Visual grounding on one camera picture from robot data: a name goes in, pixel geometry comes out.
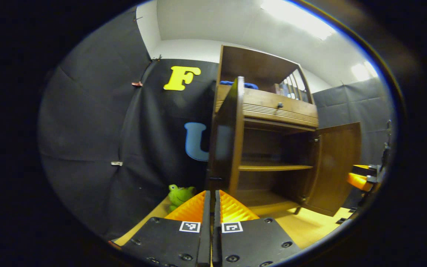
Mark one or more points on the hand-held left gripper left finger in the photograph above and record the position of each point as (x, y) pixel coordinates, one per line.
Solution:
(176, 244)

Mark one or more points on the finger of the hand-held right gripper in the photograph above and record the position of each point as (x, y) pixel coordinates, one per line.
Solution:
(358, 181)
(361, 170)

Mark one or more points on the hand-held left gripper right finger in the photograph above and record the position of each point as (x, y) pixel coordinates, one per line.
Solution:
(250, 244)

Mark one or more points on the wooden shoe cabinet door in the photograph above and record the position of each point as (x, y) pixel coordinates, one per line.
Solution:
(337, 170)
(224, 148)

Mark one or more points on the wooden double-door shoe cabinet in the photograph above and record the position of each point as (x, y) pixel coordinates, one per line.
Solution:
(254, 66)

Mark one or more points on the green frog plush toy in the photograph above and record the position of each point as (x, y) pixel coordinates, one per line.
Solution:
(179, 195)

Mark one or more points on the small ceiling light panel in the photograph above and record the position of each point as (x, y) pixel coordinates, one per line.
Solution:
(363, 71)

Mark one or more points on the silver clip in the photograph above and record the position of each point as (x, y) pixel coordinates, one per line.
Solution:
(116, 163)

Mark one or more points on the row of books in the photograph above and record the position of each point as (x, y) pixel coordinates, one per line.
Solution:
(285, 91)

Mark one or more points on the wooden drawer with black knob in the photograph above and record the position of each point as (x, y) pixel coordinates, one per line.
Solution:
(265, 102)

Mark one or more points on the blue cloth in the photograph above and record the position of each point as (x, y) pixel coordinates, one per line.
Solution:
(250, 85)

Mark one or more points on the black backdrop cloth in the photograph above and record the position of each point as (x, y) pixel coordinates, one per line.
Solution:
(87, 129)

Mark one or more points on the red clip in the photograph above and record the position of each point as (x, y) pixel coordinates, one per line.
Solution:
(137, 84)

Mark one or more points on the black clip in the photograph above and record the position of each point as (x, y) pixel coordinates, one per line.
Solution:
(157, 58)

